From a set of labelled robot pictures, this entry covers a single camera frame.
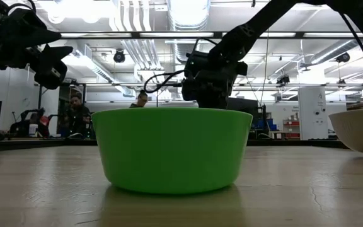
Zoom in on long black arm cable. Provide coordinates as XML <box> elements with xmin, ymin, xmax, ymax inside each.
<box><xmin>338</xmin><ymin>12</ymin><xmax>363</xmax><ymax>86</ymax></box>

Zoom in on thin black looped cable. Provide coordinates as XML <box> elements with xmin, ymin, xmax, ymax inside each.
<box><xmin>143</xmin><ymin>69</ymin><xmax>186</xmax><ymax>94</ymax></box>

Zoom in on thin hanging cable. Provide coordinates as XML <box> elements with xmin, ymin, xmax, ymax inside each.
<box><xmin>264</xmin><ymin>37</ymin><xmax>270</xmax><ymax>107</ymax></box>

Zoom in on black ceiling spotlight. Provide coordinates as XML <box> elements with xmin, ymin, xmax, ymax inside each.
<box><xmin>113</xmin><ymin>49</ymin><xmax>126</xmax><ymax>64</ymax></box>
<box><xmin>276</xmin><ymin>74</ymin><xmax>291</xmax><ymax>85</ymax></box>
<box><xmin>336</xmin><ymin>52</ymin><xmax>351</xmax><ymax>63</ymax></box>

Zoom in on green plastic bowl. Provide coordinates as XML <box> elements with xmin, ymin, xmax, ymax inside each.
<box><xmin>91</xmin><ymin>107</ymin><xmax>254</xmax><ymax>195</ymax></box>

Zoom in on blue storage bins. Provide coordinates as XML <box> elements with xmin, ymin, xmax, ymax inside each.
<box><xmin>253</xmin><ymin>118</ymin><xmax>279</xmax><ymax>132</ymax></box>

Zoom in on silver ventilation duct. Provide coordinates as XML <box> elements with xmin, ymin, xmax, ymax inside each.
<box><xmin>167</xmin><ymin>0</ymin><xmax>212</xmax><ymax>32</ymax></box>

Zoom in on white ribbed bowl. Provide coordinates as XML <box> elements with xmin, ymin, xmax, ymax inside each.
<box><xmin>328</xmin><ymin>107</ymin><xmax>363</xmax><ymax>159</ymax></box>

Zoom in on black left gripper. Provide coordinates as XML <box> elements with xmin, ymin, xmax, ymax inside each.
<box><xmin>0</xmin><ymin>0</ymin><xmax>74</xmax><ymax>90</ymax></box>

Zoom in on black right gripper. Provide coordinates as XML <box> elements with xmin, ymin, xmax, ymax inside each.
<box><xmin>181</xmin><ymin>47</ymin><xmax>248</xmax><ymax>110</ymax></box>

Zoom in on black overhead light beam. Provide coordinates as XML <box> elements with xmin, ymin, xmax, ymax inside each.
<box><xmin>60</xmin><ymin>30</ymin><xmax>363</xmax><ymax>40</ymax></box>

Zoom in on person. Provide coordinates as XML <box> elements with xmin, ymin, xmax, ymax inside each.
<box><xmin>58</xmin><ymin>94</ymin><xmax>93</xmax><ymax>139</ymax></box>
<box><xmin>129</xmin><ymin>90</ymin><xmax>149</xmax><ymax>109</ymax></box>

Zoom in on red shelf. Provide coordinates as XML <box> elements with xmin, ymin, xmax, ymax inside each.
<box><xmin>282</xmin><ymin>119</ymin><xmax>301</xmax><ymax>139</ymax></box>

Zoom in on white pillar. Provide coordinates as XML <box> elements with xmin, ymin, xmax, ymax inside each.
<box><xmin>297</xmin><ymin>86</ymin><xmax>329</xmax><ymax>141</ymax></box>

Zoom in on black aluminium table frame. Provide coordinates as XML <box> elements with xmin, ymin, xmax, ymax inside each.
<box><xmin>0</xmin><ymin>137</ymin><xmax>349</xmax><ymax>153</ymax></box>

